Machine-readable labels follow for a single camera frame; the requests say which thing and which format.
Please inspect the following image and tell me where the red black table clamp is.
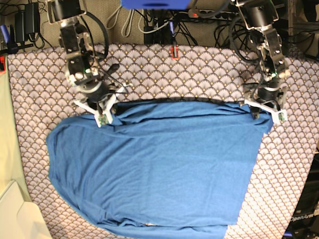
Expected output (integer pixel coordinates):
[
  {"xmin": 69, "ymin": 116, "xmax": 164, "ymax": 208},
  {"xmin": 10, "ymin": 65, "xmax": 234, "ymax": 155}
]
[{"xmin": 170, "ymin": 45, "xmax": 179, "ymax": 60}]

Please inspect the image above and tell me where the fan-patterned tablecloth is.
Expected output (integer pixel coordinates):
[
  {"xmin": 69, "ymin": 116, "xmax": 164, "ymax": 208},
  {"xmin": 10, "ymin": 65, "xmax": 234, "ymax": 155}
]
[{"xmin": 7, "ymin": 44, "xmax": 319, "ymax": 239}]

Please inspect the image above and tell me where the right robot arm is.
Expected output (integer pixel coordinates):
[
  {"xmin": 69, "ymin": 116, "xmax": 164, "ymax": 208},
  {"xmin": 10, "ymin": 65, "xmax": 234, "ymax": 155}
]
[{"xmin": 46, "ymin": 0, "xmax": 128, "ymax": 127}]

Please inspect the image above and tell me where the white plastic bin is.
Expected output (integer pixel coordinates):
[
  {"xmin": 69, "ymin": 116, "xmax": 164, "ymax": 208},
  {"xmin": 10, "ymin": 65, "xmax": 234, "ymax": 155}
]
[{"xmin": 0, "ymin": 180, "xmax": 52, "ymax": 239}]

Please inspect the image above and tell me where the black power adapter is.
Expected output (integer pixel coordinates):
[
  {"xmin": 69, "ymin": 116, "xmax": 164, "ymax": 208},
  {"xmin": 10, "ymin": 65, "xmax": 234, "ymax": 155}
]
[{"xmin": 14, "ymin": 2, "xmax": 40, "ymax": 43}]

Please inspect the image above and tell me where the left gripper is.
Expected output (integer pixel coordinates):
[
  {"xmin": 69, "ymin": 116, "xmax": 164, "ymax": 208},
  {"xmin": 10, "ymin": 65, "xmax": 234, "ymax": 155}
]
[{"xmin": 243, "ymin": 83, "xmax": 287, "ymax": 123}]

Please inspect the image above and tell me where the black OpenArm case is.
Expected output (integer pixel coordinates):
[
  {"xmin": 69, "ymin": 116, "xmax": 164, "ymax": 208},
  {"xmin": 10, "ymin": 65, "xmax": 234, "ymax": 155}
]
[{"xmin": 283, "ymin": 153, "xmax": 319, "ymax": 239}]

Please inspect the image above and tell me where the blue handled clamp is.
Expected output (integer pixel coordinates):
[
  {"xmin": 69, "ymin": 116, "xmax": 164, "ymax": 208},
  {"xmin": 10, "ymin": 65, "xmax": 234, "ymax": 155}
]
[{"xmin": 0, "ymin": 24, "xmax": 18, "ymax": 55}]

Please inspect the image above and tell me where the black power strip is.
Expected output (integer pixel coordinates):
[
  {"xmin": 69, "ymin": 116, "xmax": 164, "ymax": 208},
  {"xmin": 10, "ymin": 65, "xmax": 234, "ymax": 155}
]
[{"xmin": 187, "ymin": 8, "xmax": 244, "ymax": 22}]

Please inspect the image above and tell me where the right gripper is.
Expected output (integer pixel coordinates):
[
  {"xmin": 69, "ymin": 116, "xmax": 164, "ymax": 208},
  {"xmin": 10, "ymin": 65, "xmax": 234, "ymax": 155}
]
[{"xmin": 73, "ymin": 82, "xmax": 132, "ymax": 127}]

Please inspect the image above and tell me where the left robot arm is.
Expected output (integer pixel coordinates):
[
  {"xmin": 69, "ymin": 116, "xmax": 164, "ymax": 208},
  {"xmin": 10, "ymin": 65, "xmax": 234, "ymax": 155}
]
[{"xmin": 229, "ymin": 0, "xmax": 291, "ymax": 124}]

